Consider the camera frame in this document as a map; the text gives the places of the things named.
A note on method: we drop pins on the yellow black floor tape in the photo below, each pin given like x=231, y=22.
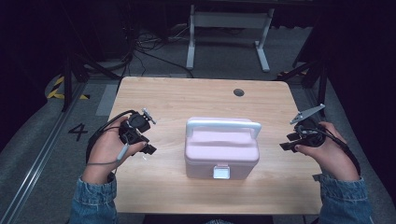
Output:
x=56, y=90

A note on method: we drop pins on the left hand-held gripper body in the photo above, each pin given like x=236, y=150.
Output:
x=134, y=129

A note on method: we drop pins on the person's left hand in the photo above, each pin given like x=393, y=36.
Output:
x=106, y=152

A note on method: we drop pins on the metal floor rail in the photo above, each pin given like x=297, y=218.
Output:
x=34, y=161

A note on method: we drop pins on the black tripod stand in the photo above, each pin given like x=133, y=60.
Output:
x=316, y=74
x=71, y=74

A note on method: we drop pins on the grey floor plate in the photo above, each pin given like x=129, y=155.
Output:
x=106, y=100

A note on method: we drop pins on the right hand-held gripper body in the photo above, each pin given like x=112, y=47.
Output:
x=313, y=138

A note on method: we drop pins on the person's right hand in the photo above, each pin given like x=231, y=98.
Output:
x=334, y=158

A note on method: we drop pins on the white metal desk frame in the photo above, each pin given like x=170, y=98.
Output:
x=229, y=20

